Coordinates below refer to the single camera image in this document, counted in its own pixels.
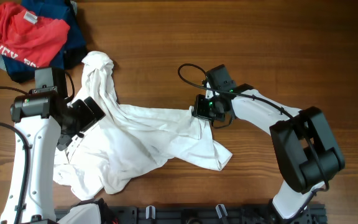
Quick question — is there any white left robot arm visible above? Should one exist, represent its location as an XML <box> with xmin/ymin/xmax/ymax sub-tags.
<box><xmin>0</xmin><ymin>90</ymin><xmax>105</xmax><ymax>223</ymax></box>

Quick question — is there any navy blue folded garment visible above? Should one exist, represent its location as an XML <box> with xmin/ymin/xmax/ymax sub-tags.
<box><xmin>2</xmin><ymin>0</ymin><xmax>88</xmax><ymax>83</ymax></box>

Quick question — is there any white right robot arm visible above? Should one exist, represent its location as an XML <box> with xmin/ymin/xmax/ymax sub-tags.
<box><xmin>193</xmin><ymin>84</ymin><xmax>345</xmax><ymax>223</ymax></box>

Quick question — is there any white Puma t-shirt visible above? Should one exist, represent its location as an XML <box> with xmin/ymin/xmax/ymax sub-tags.
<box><xmin>53</xmin><ymin>51</ymin><xmax>232</xmax><ymax>200</ymax></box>

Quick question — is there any red folded t-shirt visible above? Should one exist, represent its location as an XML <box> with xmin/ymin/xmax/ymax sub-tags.
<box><xmin>0</xmin><ymin>2</ymin><xmax>70</xmax><ymax>68</ymax></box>

